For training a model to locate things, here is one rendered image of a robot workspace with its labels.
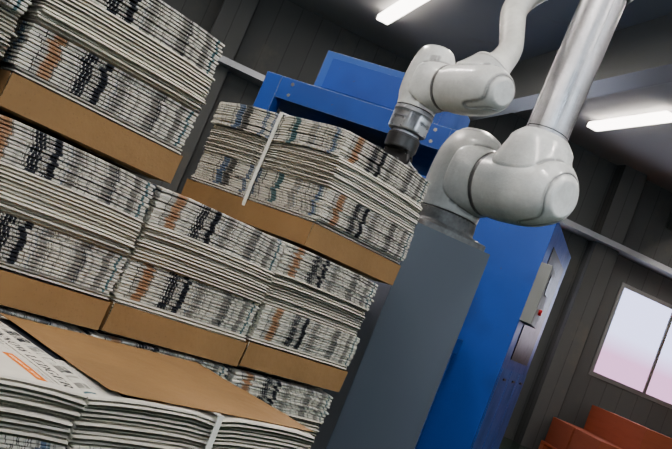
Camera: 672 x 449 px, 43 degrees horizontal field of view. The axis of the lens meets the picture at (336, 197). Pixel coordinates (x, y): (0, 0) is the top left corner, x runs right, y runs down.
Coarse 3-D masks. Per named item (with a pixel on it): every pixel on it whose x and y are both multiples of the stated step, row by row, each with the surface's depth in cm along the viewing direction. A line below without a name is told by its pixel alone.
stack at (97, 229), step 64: (0, 128) 102; (0, 192) 104; (64, 192) 110; (128, 192) 118; (0, 256) 107; (64, 256) 113; (128, 256) 121; (192, 256) 128; (256, 256) 138; (192, 320) 132; (256, 320) 143; (320, 320) 154; (256, 384) 146
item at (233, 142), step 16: (224, 112) 173; (240, 112) 170; (256, 112) 166; (224, 128) 172; (240, 128) 167; (256, 128) 165; (208, 144) 173; (224, 144) 170; (240, 144) 167; (256, 144) 164; (208, 160) 172; (224, 160) 169; (240, 160) 165; (192, 176) 173; (208, 176) 170; (224, 176) 169; (240, 176) 165
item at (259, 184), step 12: (288, 120) 160; (264, 132) 163; (276, 132) 161; (264, 144) 163; (276, 144) 161; (252, 168) 163; (264, 168) 161; (264, 180) 160; (240, 192) 163; (252, 192) 161; (264, 192) 160
